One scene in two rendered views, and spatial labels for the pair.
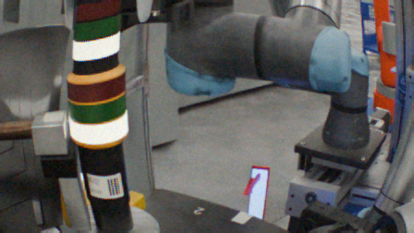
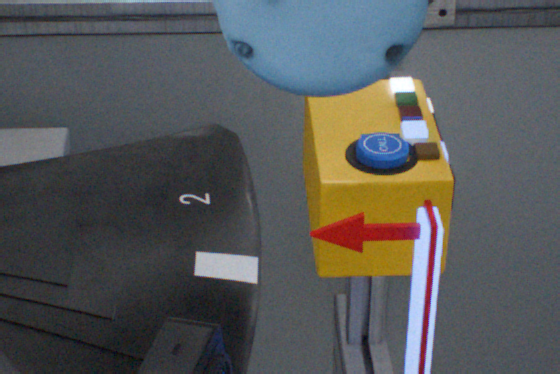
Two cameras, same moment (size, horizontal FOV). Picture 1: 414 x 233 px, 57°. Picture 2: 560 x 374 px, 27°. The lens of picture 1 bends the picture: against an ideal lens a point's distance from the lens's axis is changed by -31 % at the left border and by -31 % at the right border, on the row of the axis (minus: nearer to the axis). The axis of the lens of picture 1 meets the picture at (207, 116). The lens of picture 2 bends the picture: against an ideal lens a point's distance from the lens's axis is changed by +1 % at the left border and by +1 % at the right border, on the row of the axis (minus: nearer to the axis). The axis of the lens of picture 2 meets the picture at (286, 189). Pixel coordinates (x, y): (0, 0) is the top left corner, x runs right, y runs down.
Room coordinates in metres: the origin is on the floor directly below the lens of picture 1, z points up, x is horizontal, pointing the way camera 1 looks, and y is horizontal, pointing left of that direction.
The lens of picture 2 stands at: (0.32, -0.48, 1.53)
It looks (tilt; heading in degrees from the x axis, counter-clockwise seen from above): 33 degrees down; 63
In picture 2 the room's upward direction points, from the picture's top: 1 degrees clockwise
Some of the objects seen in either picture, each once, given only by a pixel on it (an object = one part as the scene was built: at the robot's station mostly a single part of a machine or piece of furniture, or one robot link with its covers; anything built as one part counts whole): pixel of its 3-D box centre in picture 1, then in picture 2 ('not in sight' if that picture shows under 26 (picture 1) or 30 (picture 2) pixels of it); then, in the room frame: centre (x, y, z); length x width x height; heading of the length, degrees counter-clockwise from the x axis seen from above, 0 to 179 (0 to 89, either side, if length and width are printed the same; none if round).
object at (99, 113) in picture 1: (95, 103); not in sight; (0.29, 0.07, 1.39); 0.04 x 0.04 x 0.01
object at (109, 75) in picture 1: (95, 103); not in sight; (0.29, 0.07, 1.39); 0.04 x 0.04 x 0.05
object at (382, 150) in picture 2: not in sight; (381, 151); (0.72, 0.16, 1.08); 0.04 x 0.04 x 0.02
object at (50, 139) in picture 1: (92, 181); not in sight; (0.29, 0.08, 1.33); 0.09 x 0.07 x 0.10; 102
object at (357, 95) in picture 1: (347, 72); not in sight; (1.06, -0.34, 1.20); 0.13 x 0.12 x 0.14; 67
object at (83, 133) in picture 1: (96, 122); not in sight; (0.29, 0.07, 1.37); 0.04 x 0.04 x 0.01
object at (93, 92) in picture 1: (94, 82); not in sight; (0.29, 0.07, 1.40); 0.04 x 0.04 x 0.01
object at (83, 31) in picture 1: (96, 26); not in sight; (0.29, 0.07, 1.44); 0.03 x 0.03 x 0.01
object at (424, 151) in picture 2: not in sight; (426, 151); (0.75, 0.14, 1.08); 0.02 x 0.02 x 0.01; 67
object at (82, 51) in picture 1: (95, 44); not in sight; (0.29, 0.07, 1.42); 0.03 x 0.03 x 0.01
